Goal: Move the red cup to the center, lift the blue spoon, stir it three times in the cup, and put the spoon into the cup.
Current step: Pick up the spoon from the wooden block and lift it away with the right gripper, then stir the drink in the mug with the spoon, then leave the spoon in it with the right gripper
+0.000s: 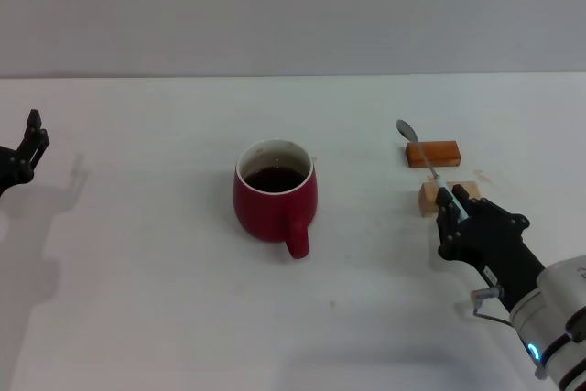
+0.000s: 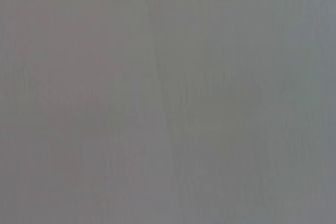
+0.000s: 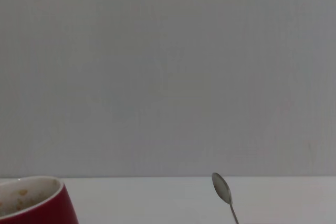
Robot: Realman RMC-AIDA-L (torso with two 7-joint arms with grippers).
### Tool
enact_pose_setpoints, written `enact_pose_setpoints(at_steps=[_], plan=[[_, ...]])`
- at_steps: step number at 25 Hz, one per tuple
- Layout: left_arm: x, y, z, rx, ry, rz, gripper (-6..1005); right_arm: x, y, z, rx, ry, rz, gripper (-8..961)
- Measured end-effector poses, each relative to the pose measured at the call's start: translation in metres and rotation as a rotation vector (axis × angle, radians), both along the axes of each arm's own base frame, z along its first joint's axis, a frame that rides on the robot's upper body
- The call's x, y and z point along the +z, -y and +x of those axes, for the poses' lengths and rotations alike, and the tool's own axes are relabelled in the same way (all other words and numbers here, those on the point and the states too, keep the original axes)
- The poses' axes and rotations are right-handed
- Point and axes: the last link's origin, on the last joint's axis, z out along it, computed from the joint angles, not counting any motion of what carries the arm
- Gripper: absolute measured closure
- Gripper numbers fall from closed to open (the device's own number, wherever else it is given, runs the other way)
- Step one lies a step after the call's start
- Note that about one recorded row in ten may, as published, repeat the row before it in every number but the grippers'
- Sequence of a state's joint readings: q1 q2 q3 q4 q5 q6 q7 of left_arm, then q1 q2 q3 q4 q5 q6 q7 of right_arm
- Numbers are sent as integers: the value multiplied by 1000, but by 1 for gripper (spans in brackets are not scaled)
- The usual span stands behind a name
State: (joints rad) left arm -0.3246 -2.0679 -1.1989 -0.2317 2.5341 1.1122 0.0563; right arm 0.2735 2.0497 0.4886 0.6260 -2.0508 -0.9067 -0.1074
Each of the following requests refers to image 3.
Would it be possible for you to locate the blue handled metal spoon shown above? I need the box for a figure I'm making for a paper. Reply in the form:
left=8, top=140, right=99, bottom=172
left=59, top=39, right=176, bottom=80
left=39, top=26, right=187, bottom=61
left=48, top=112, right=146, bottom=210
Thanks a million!
left=212, top=172, right=241, bottom=224

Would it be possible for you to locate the red ceramic cup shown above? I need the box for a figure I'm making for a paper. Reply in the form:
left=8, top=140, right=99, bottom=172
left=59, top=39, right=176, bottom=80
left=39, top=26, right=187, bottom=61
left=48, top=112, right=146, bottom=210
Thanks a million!
left=0, top=176, right=79, bottom=224

